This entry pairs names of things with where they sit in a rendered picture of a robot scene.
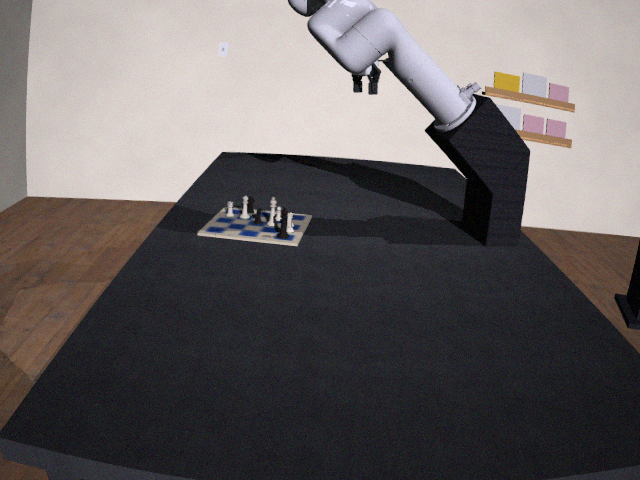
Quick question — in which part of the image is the blue and white chessboard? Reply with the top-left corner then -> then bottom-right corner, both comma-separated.
197,207 -> 312,246

